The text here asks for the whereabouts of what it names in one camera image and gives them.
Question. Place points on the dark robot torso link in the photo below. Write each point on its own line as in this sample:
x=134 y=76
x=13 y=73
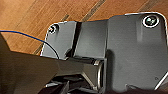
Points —
x=33 y=70

